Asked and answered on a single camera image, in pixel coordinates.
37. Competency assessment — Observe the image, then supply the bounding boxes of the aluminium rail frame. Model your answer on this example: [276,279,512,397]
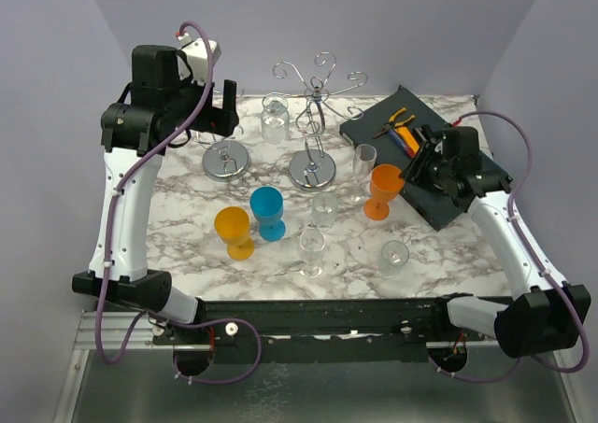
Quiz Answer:
[50,96,578,423]

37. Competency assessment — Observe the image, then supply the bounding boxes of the yellow utility knife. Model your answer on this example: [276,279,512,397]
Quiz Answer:
[397,126,420,157]

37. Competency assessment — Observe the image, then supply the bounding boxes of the black metal tool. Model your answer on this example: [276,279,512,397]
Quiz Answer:
[418,124,443,144]

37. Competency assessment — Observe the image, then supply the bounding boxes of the clear wine glass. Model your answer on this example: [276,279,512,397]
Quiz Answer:
[261,92,290,145]
[299,228,326,278]
[377,240,409,278]
[311,191,338,231]

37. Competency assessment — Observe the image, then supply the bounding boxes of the tall clear flute glass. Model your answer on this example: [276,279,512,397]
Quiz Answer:
[344,144,377,205]

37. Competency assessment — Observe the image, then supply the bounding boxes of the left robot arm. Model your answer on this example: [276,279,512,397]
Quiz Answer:
[72,40,239,344]

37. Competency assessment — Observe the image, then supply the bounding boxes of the small chrome glass rack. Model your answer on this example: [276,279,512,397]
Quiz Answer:
[191,89,251,181]

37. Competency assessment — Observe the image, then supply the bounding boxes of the dark flat equipment box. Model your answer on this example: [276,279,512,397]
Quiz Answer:
[340,87,512,231]

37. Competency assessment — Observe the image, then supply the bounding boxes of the blue plastic goblet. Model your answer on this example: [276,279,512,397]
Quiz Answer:
[249,186,286,242]

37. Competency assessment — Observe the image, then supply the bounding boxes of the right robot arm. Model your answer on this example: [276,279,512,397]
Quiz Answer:
[401,126,591,363]

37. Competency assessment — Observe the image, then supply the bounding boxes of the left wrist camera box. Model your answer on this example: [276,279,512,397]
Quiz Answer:
[176,32,207,85]

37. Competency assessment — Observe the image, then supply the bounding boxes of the tall chrome glass rack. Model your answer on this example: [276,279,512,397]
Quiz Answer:
[272,51,368,192]

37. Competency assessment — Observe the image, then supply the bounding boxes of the orange plastic goblet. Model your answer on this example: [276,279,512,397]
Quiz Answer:
[363,164,405,220]

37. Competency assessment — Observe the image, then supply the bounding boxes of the clear wine glass front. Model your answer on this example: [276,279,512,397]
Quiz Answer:
[299,228,326,278]

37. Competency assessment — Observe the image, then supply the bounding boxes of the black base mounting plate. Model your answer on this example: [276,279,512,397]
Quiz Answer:
[153,298,482,364]

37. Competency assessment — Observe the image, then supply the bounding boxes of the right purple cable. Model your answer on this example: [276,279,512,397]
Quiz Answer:
[434,109,592,383]

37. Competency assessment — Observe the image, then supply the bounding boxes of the yellow plastic goblet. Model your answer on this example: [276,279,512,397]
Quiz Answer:
[214,206,254,261]

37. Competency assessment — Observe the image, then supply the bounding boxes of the blue red screwdriver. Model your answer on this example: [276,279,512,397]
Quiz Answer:
[388,131,415,158]

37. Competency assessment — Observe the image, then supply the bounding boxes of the yellow handled pliers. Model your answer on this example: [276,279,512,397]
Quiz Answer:
[373,107,416,139]

